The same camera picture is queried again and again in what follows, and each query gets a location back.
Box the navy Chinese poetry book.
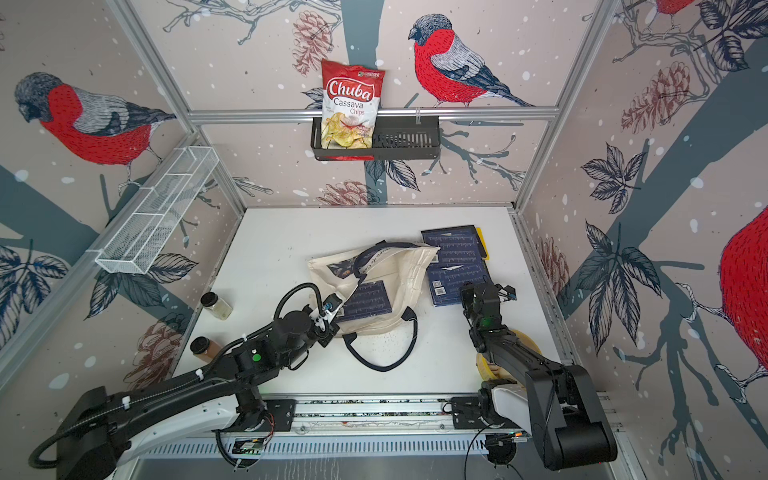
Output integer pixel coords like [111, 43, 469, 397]
[426, 261, 491, 307]

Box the navy Chinese classics book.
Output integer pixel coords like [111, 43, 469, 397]
[421, 225, 488, 264]

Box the cream canvas tote bag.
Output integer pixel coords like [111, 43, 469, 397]
[308, 241, 438, 373]

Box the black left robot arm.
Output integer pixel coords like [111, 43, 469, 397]
[28, 304, 338, 479]

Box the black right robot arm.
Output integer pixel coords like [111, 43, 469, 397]
[460, 283, 618, 471]

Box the red Chuba cassava chips bag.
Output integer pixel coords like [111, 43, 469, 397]
[320, 60, 385, 150]

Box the clear spice jar black lid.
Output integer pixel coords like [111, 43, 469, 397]
[200, 291, 233, 321]

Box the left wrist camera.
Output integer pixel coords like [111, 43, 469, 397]
[322, 293, 345, 322]

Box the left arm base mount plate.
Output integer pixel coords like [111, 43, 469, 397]
[224, 399, 297, 433]

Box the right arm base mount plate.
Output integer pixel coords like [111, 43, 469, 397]
[446, 395, 505, 430]

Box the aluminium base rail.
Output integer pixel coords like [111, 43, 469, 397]
[122, 391, 625, 438]

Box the black wall basket shelf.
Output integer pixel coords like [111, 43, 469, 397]
[310, 116, 441, 161]

